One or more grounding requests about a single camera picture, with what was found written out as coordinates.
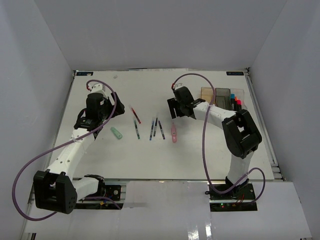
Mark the green translucent correction tape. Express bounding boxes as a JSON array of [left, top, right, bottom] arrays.
[[110, 126, 123, 140]]

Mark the blue cap black highlighter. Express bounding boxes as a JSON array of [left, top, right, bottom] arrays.
[[230, 93, 236, 110]]

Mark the orange cap black highlighter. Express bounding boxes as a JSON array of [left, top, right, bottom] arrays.
[[234, 97, 238, 111]]

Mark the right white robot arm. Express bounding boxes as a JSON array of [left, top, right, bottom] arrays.
[[167, 84, 262, 200]]

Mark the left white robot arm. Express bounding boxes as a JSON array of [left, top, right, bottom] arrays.
[[33, 90, 125, 214]]

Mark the red gel pen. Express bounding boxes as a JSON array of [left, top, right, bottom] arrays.
[[129, 105, 142, 124]]

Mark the purple gel pen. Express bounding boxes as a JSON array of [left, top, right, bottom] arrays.
[[158, 120, 166, 140]]

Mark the brown translucent container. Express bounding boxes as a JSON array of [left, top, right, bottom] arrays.
[[200, 87, 216, 104]]

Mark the black gel pen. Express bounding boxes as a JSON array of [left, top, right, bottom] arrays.
[[153, 112, 159, 137]]

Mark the green gel pen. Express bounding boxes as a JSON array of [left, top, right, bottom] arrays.
[[133, 120, 141, 140]]

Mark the pink translucent correction tape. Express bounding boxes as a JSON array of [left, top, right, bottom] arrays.
[[171, 122, 177, 143]]

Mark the blue gel pen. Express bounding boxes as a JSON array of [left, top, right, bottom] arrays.
[[149, 119, 155, 141]]

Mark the grey translucent container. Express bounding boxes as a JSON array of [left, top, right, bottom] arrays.
[[215, 88, 232, 110]]

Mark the left blue table label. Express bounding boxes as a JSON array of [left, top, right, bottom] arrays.
[[76, 71, 94, 76]]

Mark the blue table label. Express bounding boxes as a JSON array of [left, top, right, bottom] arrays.
[[76, 71, 94, 76], [226, 71, 244, 76]]

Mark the right blue table label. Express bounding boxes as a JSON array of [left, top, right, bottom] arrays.
[[226, 71, 244, 76]]

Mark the pink cap black highlighter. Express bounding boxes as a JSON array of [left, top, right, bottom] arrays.
[[236, 99, 242, 112]]

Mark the clear translucent container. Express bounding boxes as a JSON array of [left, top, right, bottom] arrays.
[[230, 88, 248, 110]]

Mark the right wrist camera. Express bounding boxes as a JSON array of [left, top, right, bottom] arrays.
[[171, 83, 184, 91]]

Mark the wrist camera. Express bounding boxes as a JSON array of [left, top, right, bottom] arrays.
[[86, 83, 106, 96], [171, 83, 184, 91]]

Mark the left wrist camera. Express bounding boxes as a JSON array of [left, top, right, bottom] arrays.
[[86, 83, 106, 96]]

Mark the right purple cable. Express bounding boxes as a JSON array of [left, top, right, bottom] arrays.
[[171, 72, 266, 204]]

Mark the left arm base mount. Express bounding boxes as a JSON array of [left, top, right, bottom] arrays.
[[75, 184, 126, 210]]

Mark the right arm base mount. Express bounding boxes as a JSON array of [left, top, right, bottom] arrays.
[[205, 183, 258, 213]]

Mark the aluminium table frame rail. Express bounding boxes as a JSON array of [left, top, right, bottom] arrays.
[[244, 67, 286, 182]]

